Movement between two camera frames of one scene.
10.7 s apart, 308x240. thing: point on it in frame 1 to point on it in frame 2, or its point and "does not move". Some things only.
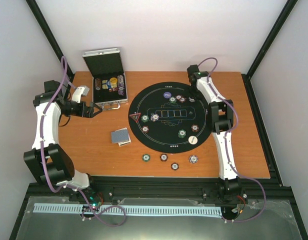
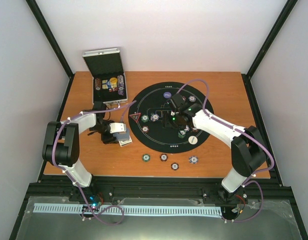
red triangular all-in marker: (135, 116) does not move
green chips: (144, 118) does not move
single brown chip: (174, 166) does not move
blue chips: (154, 117) does not move
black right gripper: (199, 97) to (166, 122)
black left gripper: (82, 112) to (108, 139)
